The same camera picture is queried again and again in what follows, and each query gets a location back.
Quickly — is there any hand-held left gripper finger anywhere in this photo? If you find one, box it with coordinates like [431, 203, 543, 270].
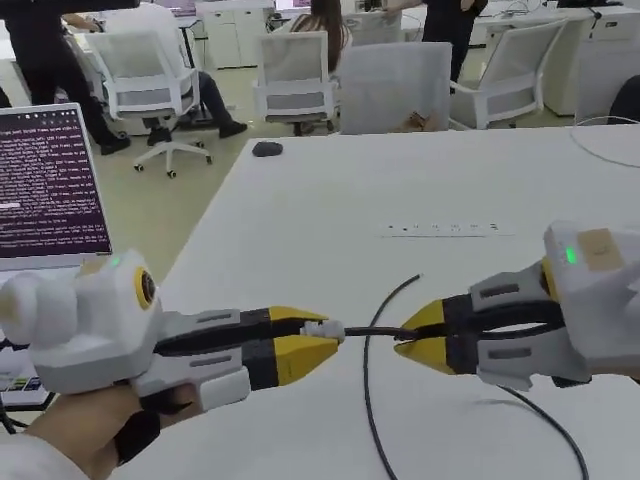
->
[156, 305, 331, 358]
[131, 335, 347, 414]

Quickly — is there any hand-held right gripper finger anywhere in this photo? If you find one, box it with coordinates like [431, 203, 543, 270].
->
[401, 261, 565, 335]
[393, 326, 592, 392]

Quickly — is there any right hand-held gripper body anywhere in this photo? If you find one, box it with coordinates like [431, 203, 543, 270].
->
[541, 220, 640, 385]

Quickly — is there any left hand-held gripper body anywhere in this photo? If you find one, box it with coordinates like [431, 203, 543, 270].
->
[0, 248, 167, 397]

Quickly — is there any white cable gland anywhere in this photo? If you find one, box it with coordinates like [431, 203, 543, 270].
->
[299, 320, 347, 345]

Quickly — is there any person's left hand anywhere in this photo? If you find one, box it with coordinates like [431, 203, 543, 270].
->
[23, 381, 205, 480]

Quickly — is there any white power strip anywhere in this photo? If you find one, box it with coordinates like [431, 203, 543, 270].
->
[378, 218, 517, 240]

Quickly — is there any open laptop with terminal screen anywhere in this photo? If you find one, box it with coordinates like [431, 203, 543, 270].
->
[0, 102, 115, 409]

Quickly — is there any white table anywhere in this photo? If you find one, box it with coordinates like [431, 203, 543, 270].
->
[115, 123, 640, 480]

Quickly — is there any dark office chair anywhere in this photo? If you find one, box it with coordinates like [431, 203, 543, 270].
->
[606, 74, 640, 126]

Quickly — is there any thin black cable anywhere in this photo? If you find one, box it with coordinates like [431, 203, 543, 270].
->
[0, 398, 30, 437]

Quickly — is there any thin white cable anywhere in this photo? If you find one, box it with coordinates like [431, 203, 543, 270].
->
[569, 115, 640, 169]

